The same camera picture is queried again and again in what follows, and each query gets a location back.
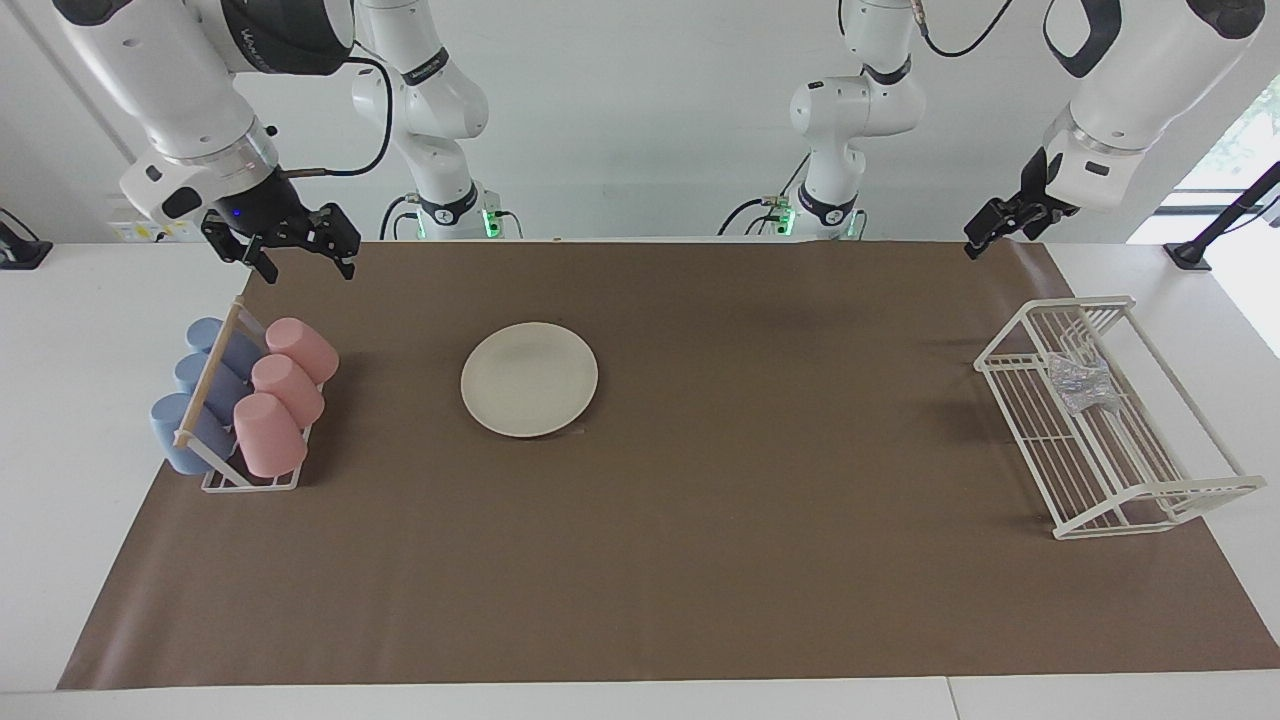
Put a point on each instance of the black table clamp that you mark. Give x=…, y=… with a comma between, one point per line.
x=25, y=255

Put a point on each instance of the pink plastic cup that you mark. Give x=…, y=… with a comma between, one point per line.
x=268, y=435
x=305, y=348
x=290, y=390

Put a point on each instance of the white wall outlet box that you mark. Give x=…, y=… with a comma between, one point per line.
x=150, y=235

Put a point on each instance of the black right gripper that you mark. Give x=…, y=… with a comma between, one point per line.
x=260, y=208

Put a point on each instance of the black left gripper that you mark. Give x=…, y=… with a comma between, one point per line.
x=1042, y=200

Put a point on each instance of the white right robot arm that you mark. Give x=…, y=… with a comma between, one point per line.
x=160, y=70

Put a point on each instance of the cream round plate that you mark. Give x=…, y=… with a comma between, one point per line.
x=530, y=380

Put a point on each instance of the brown table mat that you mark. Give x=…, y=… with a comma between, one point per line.
x=700, y=550

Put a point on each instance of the blue plastic cup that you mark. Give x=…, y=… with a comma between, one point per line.
x=190, y=372
x=175, y=430
x=205, y=335

